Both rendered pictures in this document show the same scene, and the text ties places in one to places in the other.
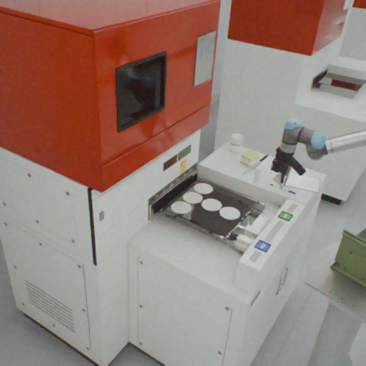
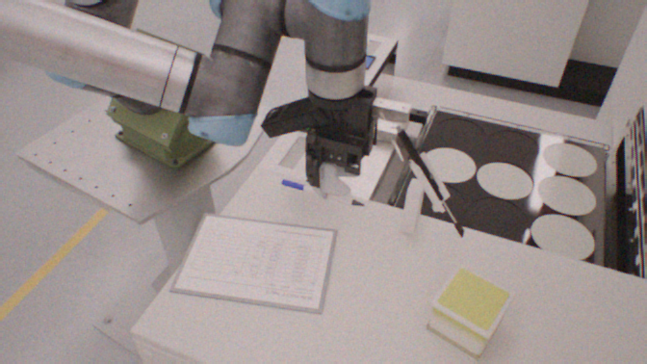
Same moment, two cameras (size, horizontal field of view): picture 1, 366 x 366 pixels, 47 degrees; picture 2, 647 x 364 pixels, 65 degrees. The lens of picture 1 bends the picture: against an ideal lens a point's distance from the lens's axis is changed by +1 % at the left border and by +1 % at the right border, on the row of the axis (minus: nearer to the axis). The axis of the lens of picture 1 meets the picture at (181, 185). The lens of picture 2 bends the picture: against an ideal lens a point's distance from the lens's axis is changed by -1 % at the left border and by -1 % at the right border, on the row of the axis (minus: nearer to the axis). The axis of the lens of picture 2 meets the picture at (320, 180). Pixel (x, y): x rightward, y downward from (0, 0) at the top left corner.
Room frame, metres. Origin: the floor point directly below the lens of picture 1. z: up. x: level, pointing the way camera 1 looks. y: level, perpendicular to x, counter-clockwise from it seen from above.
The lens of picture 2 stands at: (2.35, -0.60, 1.54)
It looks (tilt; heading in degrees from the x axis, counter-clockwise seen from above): 43 degrees down; 172
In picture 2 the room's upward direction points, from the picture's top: straight up
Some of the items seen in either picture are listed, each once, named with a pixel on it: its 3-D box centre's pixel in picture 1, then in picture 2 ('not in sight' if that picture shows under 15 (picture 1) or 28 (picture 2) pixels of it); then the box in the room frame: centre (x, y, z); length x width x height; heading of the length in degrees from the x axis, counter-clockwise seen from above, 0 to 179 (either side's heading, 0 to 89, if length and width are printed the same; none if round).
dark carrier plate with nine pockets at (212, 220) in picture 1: (210, 205); (505, 180); (1.71, -0.16, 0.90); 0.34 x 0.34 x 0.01; 59
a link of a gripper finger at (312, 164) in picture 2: not in sight; (317, 160); (1.81, -0.53, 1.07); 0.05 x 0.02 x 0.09; 149
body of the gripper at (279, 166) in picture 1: (283, 160); (340, 122); (1.80, -0.49, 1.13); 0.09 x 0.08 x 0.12; 59
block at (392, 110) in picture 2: (246, 241); (391, 110); (1.45, -0.31, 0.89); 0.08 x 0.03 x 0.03; 59
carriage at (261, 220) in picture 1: (259, 229); (368, 163); (1.59, -0.39, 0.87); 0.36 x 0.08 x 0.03; 149
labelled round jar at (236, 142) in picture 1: (236, 143); not in sight; (2.19, -0.31, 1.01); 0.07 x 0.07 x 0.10
